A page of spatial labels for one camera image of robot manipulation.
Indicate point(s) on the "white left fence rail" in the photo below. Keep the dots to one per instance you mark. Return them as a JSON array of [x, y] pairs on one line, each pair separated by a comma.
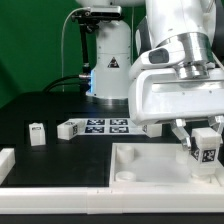
[[7, 161]]

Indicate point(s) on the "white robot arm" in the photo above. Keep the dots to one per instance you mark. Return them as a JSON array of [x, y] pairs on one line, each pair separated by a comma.
[[147, 25]]

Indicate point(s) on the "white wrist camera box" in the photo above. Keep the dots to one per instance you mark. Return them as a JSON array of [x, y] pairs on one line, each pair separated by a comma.
[[158, 61]]

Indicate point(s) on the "white fence rail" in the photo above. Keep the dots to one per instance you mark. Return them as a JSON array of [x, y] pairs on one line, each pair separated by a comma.
[[7, 161], [110, 200]]

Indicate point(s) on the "white sheet with tags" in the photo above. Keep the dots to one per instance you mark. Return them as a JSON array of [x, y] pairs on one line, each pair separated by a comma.
[[105, 126]]

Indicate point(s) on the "white square table top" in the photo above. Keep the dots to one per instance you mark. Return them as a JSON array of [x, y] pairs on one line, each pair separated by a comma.
[[155, 164]]

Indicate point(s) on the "black camera on stand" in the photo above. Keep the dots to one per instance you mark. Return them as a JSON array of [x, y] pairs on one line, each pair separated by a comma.
[[97, 13]]

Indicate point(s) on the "black camera stand pole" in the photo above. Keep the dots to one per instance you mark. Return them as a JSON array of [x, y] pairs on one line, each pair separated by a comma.
[[86, 65]]

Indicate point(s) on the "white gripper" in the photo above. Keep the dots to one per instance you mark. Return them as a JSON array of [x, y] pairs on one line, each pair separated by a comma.
[[158, 96]]

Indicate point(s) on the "white front fence rail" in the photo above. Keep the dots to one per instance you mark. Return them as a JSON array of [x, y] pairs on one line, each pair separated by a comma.
[[110, 200]]

